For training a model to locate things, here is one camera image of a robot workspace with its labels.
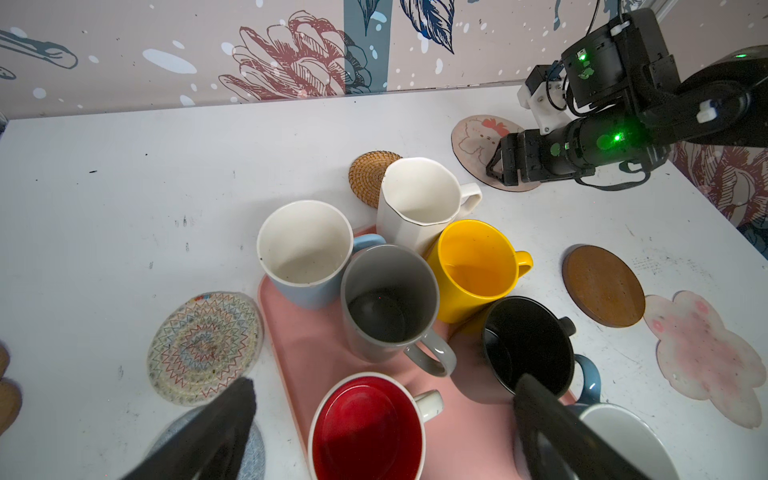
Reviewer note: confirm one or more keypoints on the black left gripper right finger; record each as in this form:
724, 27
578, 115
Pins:
552, 443

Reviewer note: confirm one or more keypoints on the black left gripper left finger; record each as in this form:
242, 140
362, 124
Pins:
212, 445

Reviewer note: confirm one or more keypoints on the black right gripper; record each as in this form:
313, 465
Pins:
572, 152

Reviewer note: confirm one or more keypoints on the grey round felt coaster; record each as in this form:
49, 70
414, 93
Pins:
253, 464

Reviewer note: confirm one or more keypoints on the multicolour zigzag woven coaster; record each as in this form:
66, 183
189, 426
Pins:
205, 345

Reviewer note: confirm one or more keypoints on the round bunny print coaster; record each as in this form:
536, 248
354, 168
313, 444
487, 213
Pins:
474, 141

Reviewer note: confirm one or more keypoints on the brown round wooden coaster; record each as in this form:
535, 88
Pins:
603, 286

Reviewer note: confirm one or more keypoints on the pink flower shaped coaster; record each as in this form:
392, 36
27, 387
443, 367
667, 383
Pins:
703, 360

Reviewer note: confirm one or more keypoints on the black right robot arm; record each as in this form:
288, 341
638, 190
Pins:
615, 97

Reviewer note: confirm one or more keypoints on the tan paw shaped coaster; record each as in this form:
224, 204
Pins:
10, 394

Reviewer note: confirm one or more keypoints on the brown rattan woven coaster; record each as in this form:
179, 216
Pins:
366, 174

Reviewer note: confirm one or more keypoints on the pink rectangular tray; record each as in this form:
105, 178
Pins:
469, 441

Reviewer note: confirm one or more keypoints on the black mug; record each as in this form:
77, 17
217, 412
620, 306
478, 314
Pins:
512, 337

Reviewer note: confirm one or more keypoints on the red interior white mug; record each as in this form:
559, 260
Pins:
369, 426

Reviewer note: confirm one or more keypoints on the yellow mug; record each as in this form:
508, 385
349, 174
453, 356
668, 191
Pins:
474, 265

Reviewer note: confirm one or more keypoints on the white faceted mug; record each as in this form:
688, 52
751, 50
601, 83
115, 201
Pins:
418, 199

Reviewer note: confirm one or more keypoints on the grey mug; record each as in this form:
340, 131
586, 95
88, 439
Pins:
390, 301

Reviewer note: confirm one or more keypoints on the light blue mug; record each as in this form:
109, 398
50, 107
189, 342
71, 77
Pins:
304, 247

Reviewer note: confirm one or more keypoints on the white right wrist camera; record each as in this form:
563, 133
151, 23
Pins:
543, 94

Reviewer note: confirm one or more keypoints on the white blue handled mug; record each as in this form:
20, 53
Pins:
624, 431

